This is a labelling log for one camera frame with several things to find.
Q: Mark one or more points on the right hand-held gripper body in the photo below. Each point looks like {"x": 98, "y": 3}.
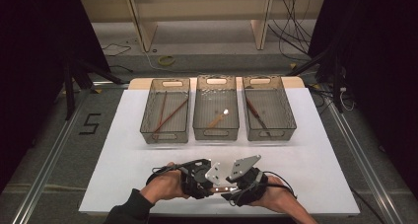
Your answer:
{"x": 251, "y": 187}

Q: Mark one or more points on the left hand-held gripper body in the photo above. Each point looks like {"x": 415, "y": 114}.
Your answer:
{"x": 197, "y": 174}

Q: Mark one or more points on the transparent grey plastic bin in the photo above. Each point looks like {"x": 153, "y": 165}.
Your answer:
{"x": 279, "y": 113}
{"x": 216, "y": 99}
{"x": 174, "y": 125}

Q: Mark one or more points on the light wooden spoon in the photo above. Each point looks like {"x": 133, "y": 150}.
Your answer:
{"x": 217, "y": 120}

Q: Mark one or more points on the brown wooden chopstick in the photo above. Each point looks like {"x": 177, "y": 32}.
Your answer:
{"x": 171, "y": 116}
{"x": 163, "y": 112}

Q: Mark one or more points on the person's right hand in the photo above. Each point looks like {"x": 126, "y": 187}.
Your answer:
{"x": 279, "y": 197}

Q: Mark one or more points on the person's left hand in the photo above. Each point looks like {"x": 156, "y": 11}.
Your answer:
{"x": 164, "y": 186}

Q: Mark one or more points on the white table mat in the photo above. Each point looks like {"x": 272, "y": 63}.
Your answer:
{"x": 98, "y": 184}

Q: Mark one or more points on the yellow tape roll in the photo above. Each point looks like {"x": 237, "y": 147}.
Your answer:
{"x": 160, "y": 61}

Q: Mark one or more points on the black metal stand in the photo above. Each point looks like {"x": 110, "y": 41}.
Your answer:
{"x": 69, "y": 95}
{"x": 336, "y": 86}

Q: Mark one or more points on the beige wooden desk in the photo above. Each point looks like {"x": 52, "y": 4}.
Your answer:
{"x": 148, "y": 30}

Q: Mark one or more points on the black curtain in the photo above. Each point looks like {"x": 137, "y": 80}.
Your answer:
{"x": 33, "y": 69}
{"x": 378, "y": 69}

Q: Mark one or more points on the aluminium floor rail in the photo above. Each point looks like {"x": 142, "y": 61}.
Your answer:
{"x": 49, "y": 158}
{"x": 364, "y": 171}

